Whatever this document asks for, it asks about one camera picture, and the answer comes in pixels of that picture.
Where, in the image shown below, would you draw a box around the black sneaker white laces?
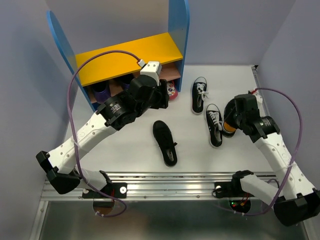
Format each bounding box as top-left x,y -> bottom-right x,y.
205,103 -> 223,148
191,76 -> 208,115

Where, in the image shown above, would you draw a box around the orange sneaker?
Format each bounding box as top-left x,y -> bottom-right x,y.
222,121 -> 237,133

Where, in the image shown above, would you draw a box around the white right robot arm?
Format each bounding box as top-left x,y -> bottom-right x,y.
212,93 -> 320,227

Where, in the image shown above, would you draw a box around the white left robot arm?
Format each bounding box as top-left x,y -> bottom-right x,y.
36,75 -> 169,197

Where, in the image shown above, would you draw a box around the blue yellow shoe shelf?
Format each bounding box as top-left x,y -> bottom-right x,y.
46,0 -> 190,112

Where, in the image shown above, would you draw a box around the all black sneaker right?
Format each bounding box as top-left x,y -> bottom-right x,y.
222,99 -> 237,138

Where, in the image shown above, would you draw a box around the all black sneaker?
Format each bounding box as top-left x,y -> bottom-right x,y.
152,120 -> 178,167
222,99 -> 237,138

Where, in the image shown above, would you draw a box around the right purple boot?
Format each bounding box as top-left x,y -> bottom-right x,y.
119,73 -> 135,90

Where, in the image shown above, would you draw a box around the purple boot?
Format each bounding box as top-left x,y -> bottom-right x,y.
91,81 -> 111,104
119,73 -> 135,90

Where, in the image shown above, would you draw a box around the right pink patterned slipper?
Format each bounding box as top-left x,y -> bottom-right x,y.
166,80 -> 179,101

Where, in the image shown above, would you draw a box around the left purple boot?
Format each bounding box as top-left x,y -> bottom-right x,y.
91,81 -> 111,104

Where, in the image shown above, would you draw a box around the all black sneaker center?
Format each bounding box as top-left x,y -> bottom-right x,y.
152,120 -> 178,167

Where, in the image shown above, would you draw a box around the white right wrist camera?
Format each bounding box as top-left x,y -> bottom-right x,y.
248,89 -> 263,106

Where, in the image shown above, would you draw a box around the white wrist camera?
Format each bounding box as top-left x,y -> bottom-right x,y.
248,89 -> 263,106
139,61 -> 162,85

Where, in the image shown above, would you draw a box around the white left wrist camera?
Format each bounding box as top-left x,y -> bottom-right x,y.
139,61 -> 162,85

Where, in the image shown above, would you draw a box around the aluminium rail base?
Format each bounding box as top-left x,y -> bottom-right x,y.
39,171 -> 286,202

